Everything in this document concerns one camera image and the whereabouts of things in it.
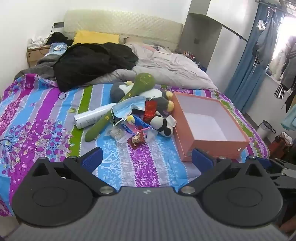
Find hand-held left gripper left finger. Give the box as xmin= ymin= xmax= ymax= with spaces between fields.
xmin=31 ymin=146 xmax=117 ymax=196

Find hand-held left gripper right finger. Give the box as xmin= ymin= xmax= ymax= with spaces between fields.
xmin=178 ymin=148 xmax=267 ymax=196

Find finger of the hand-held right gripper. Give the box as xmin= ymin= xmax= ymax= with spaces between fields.
xmin=262 ymin=158 xmax=296 ymax=188

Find orange cardboard box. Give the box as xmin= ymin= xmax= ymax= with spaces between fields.
xmin=171 ymin=91 xmax=251 ymax=162

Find small red packet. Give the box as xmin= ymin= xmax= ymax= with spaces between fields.
xmin=129 ymin=133 xmax=143 ymax=148

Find panda plush toy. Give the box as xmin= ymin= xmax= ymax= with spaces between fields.
xmin=150 ymin=111 xmax=176 ymax=137

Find blue face mask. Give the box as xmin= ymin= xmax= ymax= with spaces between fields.
xmin=112 ymin=96 xmax=147 ymax=121

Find red foil packet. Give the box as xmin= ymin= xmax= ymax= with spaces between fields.
xmin=143 ymin=100 xmax=158 ymax=124

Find red bag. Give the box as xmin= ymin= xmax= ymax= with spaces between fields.
xmin=268 ymin=132 xmax=295 ymax=159

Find clear plastic packet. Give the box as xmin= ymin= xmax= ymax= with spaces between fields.
xmin=109 ymin=126 xmax=130 ymax=143
xmin=141 ymin=128 xmax=159 ymax=142

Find white trash bin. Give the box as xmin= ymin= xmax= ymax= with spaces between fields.
xmin=255 ymin=120 xmax=276 ymax=141

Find white spray bottle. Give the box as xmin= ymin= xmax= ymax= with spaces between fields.
xmin=74 ymin=103 xmax=116 ymax=130

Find teal cloth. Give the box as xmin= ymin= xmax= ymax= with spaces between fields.
xmin=281 ymin=109 xmax=296 ymax=131

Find colourful printed bed sheet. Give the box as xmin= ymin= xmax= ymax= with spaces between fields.
xmin=0 ymin=74 xmax=270 ymax=217

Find grey penguin plush toy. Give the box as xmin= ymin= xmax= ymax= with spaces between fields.
xmin=110 ymin=80 xmax=174 ymax=114

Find blue curtain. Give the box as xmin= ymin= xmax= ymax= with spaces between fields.
xmin=224 ymin=3 xmax=282 ymax=114

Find green plush stick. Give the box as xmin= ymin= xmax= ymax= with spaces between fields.
xmin=84 ymin=72 xmax=156 ymax=143

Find hanging dark jackets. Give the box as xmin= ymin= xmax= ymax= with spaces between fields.
xmin=274 ymin=35 xmax=296 ymax=112

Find black jacket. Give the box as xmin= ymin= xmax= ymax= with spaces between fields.
xmin=53 ymin=42 xmax=139 ymax=92

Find light grey duvet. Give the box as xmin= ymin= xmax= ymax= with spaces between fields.
xmin=87 ymin=43 xmax=219 ymax=91

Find dark grey blanket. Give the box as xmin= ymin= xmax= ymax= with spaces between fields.
xmin=13 ymin=52 xmax=61 ymax=81

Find row of cosmetic bottles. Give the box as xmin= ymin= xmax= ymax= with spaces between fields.
xmin=183 ymin=50 xmax=202 ymax=64

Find blue tissue pack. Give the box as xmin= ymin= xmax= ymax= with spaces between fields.
xmin=47 ymin=42 xmax=68 ymax=56

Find yellow pillow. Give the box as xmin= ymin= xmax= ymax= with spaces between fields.
xmin=72 ymin=30 xmax=121 ymax=46

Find hanging grey shirt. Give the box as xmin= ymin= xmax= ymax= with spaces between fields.
xmin=252 ymin=9 xmax=279 ymax=68

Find black cloth bundle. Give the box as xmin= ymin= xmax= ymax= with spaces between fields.
xmin=46 ymin=32 xmax=73 ymax=47

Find white crumpled cloth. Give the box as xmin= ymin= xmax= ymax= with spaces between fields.
xmin=28 ymin=36 xmax=48 ymax=49

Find grey cabinet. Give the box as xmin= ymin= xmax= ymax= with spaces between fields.
xmin=178 ymin=0 xmax=248 ymax=73

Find beige padded headboard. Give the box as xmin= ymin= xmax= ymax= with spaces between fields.
xmin=63 ymin=9 xmax=184 ymax=53

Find window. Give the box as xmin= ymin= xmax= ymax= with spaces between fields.
xmin=266 ymin=13 xmax=296 ymax=80

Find clothes rack rod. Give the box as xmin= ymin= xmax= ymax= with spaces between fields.
xmin=254 ymin=0 xmax=296 ymax=14

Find black cable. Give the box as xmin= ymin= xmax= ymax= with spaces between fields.
xmin=40 ymin=24 xmax=56 ymax=50

